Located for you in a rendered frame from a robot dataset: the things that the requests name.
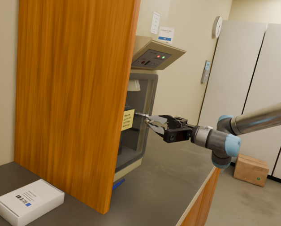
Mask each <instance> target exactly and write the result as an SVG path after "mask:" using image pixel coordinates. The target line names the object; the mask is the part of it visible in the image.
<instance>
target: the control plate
mask: <svg viewBox="0 0 281 226"><path fill-rule="evenodd" d="M158 56H159V57H158ZM170 56H172V55H171V54H167V53H164V52H159V51H155V50H151V49H148V50H147V51H146V52H145V53H144V54H143V55H142V56H140V57H139V58H138V59H137V60H136V61H135V62H133V63H132V64H131V66H139V67H149V68H156V67H158V66H159V65H160V64H161V63H163V62H164V61H165V60H167V59H168V58H169V57H170ZM162 57H164V58H162ZM138 61H140V62H139V63H138ZM143 61H145V63H144V64H146V63H147V62H148V61H151V62H149V63H148V64H147V65H144V64H142V62H143ZM151 63H152V64H151ZM154 63H155V64H154ZM157 63H158V65H157Z"/></svg>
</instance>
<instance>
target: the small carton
mask: <svg viewBox="0 0 281 226"><path fill-rule="evenodd" d="M173 35H174V28H170V27H163V26H160V31H159V36H158V40H161V41H164V42H167V43H170V44H172V42H173Z"/></svg>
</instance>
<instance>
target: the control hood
mask: <svg viewBox="0 0 281 226"><path fill-rule="evenodd" d="M148 49H151V50H155V51H159V52H164V53H167V54H171V55H172V56H170V57H169V58H168V59H167V60H165V61H164V62H163V63H161V64H160V65H159V66H158V67H156V68H149V67H139V66H131V68H141V69H152V70H164V69H165V68H167V67H168V66H169V65H171V64H172V63H173V62H174V61H176V60H177V59H178V58H180V57H181V56H182V55H184V54H185V53H186V52H187V50H186V49H184V48H181V47H178V46H175V45H172V44H170V43H167V42H164V41H161V40H158V39H155V38H153V37H146V36H138V35H136V36H135V42H134V50H133V56H132V62H131V64H132V63H133V62H135V61H136V60H137V59H138V58H139V57H140V56H142V55H143V54H144V53H145V52H146V51H147V50H148Z"/></svg>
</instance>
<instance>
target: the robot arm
mask: <svg viewBox="0 0 281 226"><path fill-rule="evenodd" d="M148 119H149V120H154V121H158V122H160V123H161V124H165V123H166V122H167V125H168V126H167V129H165V127H163V126H157V125H153V124H152V123H150V124H148V126H149V127H150V128H151V129H152V130H153V131H155V132H156V133H157V134H158V135H159V136H161V137H162V138H163V141H165V142H167V143H174V142H180V141H186V140H189V138H191V139H190V141H191V143H194V144H195V145H198V146H201V147H203V148H207V149H210V150H212V156H211V159H212V163H213V165H214V166H215V167H217V168H220V169H224V168H227V167H228V166H229V165H230V163H231V161H232V157H236V156H237V155H238V152H239V149H240V146H241V142H242V140H241V138H240V137H237V136H238V135H242V134H247V133H251V132H254V131H258V130H263V129H267V128H271V127H275V126H280V125H281V102H280V103H277V104H274V105H270V106H268V107H265V108H262V109H258V110H255V111H252V112H249V113H246V114H243V115H240V116H237V117H234V116H232V115H222V116H220V117H219V120H218V123H217V128H216V130H214V129H210V128H208V126H206V127H204V126H198V125H196V126H190V125H188V124H187V121H188V119H184V118H181V117H177V116H176V117H172V116H171V115H153V116H149V117H148Z"/></svg>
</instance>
